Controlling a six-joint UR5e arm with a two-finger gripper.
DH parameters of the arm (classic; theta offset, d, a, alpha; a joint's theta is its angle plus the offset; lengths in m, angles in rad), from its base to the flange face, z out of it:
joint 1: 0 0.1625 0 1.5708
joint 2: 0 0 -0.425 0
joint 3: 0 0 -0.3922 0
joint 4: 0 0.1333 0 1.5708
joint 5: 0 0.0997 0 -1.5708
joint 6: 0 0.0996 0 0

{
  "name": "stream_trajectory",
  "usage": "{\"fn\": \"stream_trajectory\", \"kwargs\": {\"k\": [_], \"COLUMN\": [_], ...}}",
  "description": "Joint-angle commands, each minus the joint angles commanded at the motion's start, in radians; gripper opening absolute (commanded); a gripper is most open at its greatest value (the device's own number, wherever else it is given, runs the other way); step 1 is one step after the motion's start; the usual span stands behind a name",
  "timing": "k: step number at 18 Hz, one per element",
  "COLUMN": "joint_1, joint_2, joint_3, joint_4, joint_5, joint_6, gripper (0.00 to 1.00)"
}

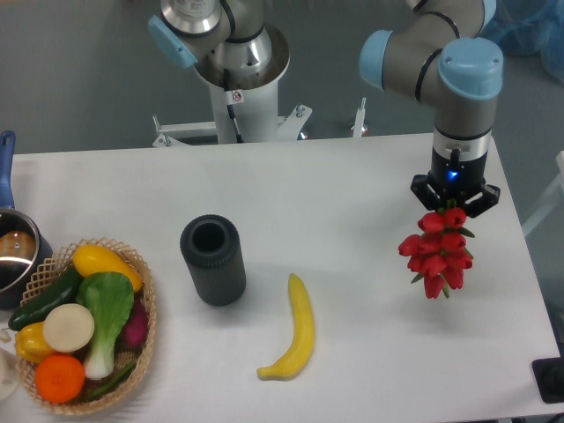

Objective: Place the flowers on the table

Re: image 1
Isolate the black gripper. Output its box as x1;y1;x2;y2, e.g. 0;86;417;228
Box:
410;148;501;218

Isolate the red tulip bouquet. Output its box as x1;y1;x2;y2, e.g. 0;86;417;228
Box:
397;199;474;299

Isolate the dark grey ribbed vase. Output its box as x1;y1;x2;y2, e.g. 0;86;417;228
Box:
180;214;246;307

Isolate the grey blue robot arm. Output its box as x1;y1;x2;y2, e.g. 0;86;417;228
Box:
148;1;503;218

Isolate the blue plastic bag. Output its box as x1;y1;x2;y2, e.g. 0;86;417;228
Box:
480;0;563;83

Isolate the black device at edge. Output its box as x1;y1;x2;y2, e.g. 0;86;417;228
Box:
531;357;563;404

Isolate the yellow banana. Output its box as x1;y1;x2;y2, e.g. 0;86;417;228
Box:
256;273;315;381

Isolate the purple red sweet potato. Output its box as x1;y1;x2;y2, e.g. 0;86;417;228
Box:
121;298;148;347

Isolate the green bok choy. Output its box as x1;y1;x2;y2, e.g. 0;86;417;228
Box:
77;271;134;380

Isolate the yellow squash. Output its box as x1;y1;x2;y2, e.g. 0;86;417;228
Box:
72;244;144;293

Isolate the green chili pepper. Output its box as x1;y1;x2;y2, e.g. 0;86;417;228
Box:
82;361;137;403

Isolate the woven wicker basket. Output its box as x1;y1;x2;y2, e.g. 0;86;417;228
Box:
16;238;157;416

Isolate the green cucumber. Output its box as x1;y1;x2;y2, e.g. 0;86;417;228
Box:
8;265;83;331

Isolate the round white radish slice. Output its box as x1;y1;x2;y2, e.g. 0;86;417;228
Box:
42;303;94;353

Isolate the orange fruit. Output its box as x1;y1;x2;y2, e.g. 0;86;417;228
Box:
34;354;85;404

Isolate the yellow bell pepper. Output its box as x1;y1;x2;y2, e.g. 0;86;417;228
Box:
15;322;56;364

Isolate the white garlic piece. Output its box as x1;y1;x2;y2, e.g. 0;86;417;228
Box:
0;330;11;343

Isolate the white frame at right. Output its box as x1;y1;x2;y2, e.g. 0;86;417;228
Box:
522;151;563;237

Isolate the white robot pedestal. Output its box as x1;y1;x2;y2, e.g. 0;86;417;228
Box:
148;16;312;147

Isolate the blue handled saucepan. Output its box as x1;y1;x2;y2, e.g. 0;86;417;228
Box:
1;130;52;310

